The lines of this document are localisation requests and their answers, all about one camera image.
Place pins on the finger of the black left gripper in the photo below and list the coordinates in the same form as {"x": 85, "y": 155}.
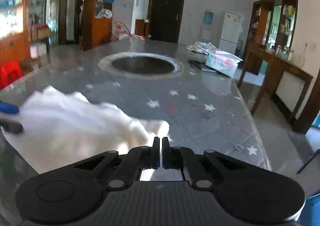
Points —
{"x": 11, "y": 126}

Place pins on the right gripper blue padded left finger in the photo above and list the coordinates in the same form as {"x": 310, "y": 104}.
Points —
{"x": 134, "y": 163}

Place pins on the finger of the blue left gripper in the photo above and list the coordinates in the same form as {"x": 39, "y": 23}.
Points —
{"x": 8, "y": 108}

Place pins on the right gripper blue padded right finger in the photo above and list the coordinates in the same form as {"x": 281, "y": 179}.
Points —
{"x": 187, "y": 163}

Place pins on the white sweatshirt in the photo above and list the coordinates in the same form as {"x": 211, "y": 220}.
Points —
{"x": 61, "y": 129}

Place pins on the pink folding fan chair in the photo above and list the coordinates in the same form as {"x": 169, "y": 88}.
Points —
{"x": 120, "y": 31}

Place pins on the red plastic stool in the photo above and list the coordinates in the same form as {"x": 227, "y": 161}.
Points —
{"x": 10, "y": 72}

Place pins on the grey star tablecloth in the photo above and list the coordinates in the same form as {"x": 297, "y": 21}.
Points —
{"x": 204, "y": 110}

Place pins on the cardboard boxes stack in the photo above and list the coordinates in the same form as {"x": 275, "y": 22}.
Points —
{"x": 39, "y": 32}

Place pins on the round black table inset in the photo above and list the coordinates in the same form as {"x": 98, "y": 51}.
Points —
{"x": 143, "y": 65}

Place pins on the tissue box pack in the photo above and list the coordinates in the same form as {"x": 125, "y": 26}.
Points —
{"x": 223, "y": 62}

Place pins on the dark wooden side table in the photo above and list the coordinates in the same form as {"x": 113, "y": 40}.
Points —
{"x": 275, "y": 69}

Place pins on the water dispenser with blue bottle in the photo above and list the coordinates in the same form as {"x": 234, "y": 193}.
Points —
{"x": 206, "y": 27}

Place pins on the white refrigerator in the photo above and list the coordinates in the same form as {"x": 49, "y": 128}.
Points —
{"x": 229, "y": 32}

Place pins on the wooden shelf cabinet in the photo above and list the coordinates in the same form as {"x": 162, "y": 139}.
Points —
{"x": 95, "y": 25}

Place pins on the dark entrance door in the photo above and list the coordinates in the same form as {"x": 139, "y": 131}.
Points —
{"x": 165, "y": 18}

